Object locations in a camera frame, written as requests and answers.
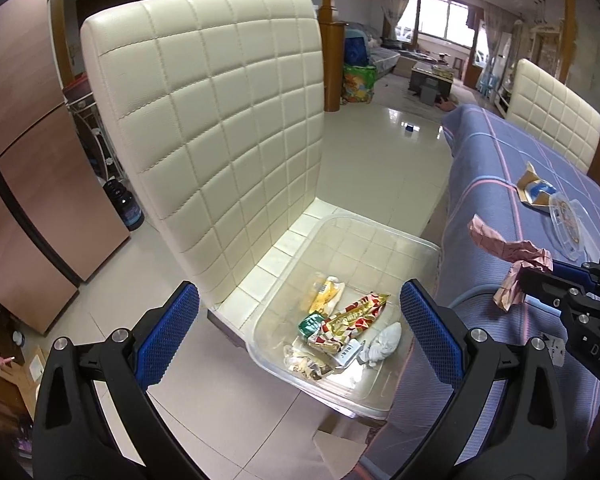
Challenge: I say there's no white standing air conditioner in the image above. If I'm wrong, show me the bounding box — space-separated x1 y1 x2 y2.
495 30 514 88

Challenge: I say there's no white tissue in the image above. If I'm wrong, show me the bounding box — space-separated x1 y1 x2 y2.
358 322 402 365

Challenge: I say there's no grey patterned sofa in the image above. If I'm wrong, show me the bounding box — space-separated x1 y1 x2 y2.
367 35 416 77

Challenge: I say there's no white green milk carton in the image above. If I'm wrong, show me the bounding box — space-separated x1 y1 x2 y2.
297 311 366 368

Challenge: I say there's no yellow snack packet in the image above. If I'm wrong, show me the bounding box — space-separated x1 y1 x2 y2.
307 275 346 317

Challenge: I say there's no patterned sheer curtain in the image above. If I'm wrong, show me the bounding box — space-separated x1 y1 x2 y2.
382 0 413 41
482 2 503 86

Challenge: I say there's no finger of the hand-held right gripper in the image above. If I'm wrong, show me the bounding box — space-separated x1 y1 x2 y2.
519 266 589 307
551 256 600 307

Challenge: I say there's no cream snack bag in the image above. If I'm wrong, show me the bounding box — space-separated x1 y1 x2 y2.
282 342 336 381

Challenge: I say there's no pink paper wrapper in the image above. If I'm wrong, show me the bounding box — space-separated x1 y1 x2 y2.
467 214 553 311

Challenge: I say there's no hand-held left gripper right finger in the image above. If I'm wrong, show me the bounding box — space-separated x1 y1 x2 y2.
392 281 571 480

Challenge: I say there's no white metal rack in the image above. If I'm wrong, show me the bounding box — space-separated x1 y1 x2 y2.
65 87 118 186

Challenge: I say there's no colourful woven bag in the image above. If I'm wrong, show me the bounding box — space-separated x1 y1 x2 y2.
342 63 376 105

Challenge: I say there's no flat cardboard piece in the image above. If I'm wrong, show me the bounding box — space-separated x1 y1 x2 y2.
314 412 376 480

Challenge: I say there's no white printed label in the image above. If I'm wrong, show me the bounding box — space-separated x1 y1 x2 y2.
539 332 567 368

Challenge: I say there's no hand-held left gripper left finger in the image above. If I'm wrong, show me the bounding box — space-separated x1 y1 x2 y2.
30 281 202 480

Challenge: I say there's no wooden partition cabinet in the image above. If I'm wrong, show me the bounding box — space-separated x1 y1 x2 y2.
560 0 580 81
316 0 346 113

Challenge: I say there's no dark blue plastic jug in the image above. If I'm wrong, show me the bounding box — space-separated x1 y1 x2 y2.
102 178 146 232

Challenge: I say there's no window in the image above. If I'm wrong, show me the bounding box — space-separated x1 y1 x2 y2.
415 0 483 48

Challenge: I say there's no cream quilted chair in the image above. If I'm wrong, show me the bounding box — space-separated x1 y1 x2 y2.
80 0 448 431
505 58 600 176

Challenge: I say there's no clear round plastic lid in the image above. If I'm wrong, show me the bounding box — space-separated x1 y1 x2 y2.
548 191 600 261

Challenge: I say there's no clear plastic storage bin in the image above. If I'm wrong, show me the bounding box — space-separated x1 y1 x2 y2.
246 212 441 422

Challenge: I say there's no rose brown refrigerator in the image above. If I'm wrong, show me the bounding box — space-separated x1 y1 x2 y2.
0 0 131 336

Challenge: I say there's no dark coffee table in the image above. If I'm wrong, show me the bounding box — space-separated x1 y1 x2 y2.
410 60 453 98

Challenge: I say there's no blue quilted bag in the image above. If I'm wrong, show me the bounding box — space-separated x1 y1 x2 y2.
344 27 373 67

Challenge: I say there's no red gold checkered wrapper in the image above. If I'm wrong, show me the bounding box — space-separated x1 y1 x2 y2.
310 294 391 356

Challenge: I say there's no torn brown cardboard packet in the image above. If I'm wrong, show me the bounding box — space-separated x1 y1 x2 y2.
515 161 558 207

